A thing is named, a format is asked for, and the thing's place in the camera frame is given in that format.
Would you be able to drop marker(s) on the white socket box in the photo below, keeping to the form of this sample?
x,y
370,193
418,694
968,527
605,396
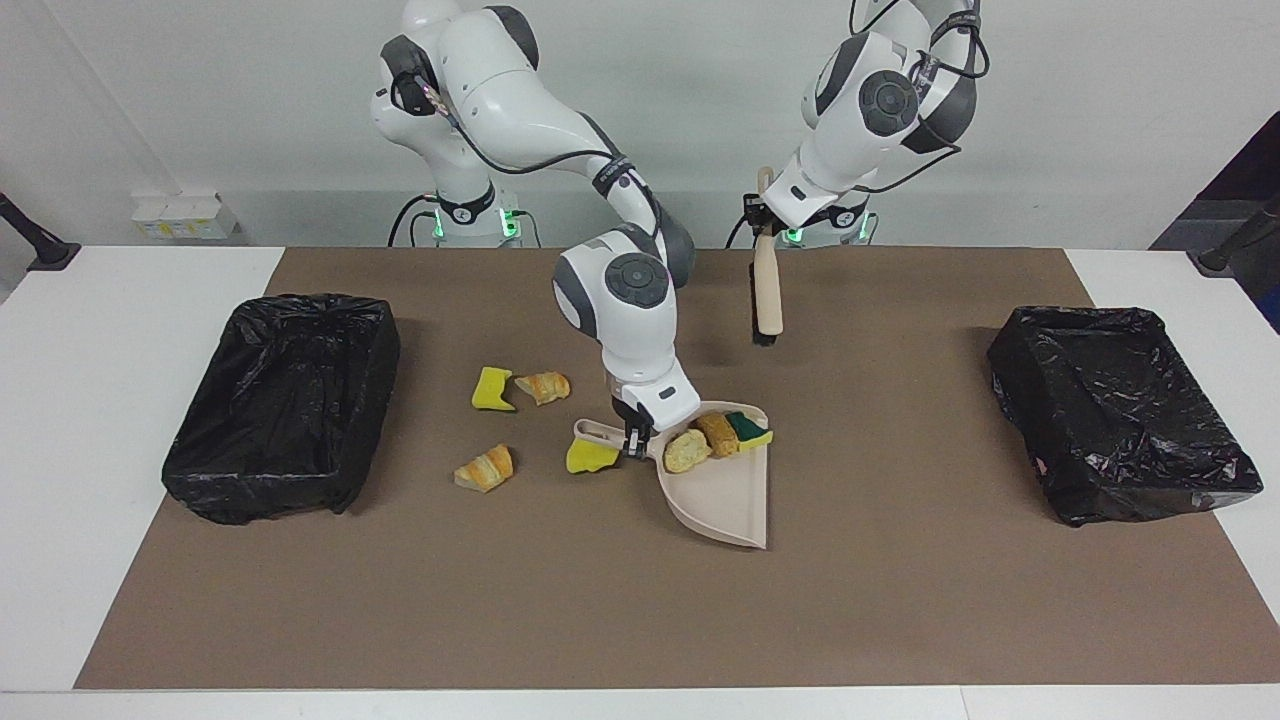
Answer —
x,y
185,215

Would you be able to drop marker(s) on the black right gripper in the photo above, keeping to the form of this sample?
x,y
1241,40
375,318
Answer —
x,y
628,420

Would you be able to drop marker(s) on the striped croissant piece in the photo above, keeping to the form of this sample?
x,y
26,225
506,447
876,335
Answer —
x,y
543,387
485,468

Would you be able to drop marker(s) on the black bag bin pink spot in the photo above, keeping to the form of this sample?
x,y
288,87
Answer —
x,y
1110,420

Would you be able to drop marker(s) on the yellow sponge piece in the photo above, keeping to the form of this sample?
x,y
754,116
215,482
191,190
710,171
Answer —
x,y
752,430
493,390
590,459

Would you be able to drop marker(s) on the black bag lined bin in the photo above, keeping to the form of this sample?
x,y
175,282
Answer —
x,y
280,420

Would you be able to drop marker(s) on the brown table mat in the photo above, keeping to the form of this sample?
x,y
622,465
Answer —
x,y
640,620

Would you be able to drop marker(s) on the pale bread piece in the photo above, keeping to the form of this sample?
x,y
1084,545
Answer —
x,y
687,450

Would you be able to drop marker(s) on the dark panel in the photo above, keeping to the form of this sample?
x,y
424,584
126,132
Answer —
x,y
1250,180

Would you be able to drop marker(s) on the beige hand brush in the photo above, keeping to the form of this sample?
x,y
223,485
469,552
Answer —
x,y
768,290

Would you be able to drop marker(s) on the black stand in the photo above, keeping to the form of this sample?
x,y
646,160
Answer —
x,y
35,240
1240,240

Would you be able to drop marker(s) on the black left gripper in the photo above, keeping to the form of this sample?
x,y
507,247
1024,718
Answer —
x,y
756,215

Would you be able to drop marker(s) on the beige plastic dustpan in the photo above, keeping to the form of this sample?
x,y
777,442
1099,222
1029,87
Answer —
x,y
725,500

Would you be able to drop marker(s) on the brown bread roll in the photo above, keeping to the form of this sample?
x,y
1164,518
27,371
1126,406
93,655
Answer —
x,y
718,433

